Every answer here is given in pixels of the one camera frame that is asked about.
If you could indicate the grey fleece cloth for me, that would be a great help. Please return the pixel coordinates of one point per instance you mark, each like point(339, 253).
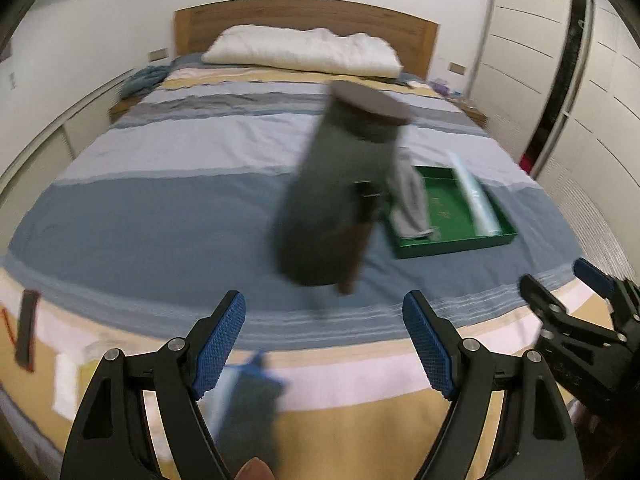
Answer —
point(408, 205)

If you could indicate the clear plastic roll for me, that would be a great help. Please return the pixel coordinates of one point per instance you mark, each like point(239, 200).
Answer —
point(485, 221)

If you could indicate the dark teal towel blue trim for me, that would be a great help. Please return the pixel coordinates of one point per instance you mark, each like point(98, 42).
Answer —
point(244, 409)

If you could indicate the right wooden nightstand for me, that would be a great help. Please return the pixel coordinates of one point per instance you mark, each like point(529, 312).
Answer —
point(473, 113)

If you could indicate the white pillow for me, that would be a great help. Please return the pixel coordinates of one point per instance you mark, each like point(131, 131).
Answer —
point(312, 50)

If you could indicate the blue-green cloth on nightstand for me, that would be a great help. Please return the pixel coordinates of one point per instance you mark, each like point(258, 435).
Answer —
point(143, 81)

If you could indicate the wooden headboard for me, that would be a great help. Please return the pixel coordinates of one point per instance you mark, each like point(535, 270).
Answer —
point(414, 39)

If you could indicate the wooden nightstand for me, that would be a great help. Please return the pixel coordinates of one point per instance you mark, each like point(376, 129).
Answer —
point(122, 107)
point(473, 113)

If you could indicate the white wardrobe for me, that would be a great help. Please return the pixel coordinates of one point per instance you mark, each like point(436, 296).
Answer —
point(559, 83)

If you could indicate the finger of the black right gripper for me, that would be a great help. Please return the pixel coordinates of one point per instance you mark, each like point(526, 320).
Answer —
point(586, 359)
point(622, 296)

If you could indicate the black red-edged flat case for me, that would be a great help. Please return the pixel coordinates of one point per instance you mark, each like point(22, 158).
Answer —
point(24, 339)

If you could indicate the striped bed cover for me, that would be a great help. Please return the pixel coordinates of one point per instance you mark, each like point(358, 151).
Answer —
point(144, 232)

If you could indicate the left wooden nightstand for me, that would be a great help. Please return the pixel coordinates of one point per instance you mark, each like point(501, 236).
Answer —
point(122, 107)

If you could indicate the yellow cloth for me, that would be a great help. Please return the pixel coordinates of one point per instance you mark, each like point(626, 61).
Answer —
point(89, 356)

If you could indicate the green tray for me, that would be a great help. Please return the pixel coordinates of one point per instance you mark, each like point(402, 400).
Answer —
point(450, 216)

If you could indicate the purple item on nightstand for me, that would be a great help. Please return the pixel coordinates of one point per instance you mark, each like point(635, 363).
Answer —
point(442, 87)

